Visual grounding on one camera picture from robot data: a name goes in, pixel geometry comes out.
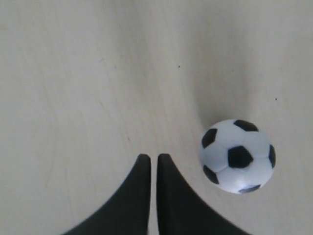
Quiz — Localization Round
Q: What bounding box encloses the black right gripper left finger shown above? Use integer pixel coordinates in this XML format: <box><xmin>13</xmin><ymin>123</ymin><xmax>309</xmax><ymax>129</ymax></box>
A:
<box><xmin>65</xmin><ymin>154</ymin><xmax>151</xmax><ymax>235</ymax></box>

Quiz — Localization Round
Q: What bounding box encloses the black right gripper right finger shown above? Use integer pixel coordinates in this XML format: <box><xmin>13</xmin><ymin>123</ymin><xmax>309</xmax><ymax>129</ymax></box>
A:
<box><xmin>157</xmin><ymin>153</ymin><xmax>247</xmax><ymax>235</ymax></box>

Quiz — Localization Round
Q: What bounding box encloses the black and white mini football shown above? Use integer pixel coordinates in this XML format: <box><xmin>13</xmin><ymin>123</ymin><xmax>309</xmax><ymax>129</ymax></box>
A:
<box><xmin>200</xmin><ymin>119</ymin><xmax>276</xmax><ymax>194</ymax></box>

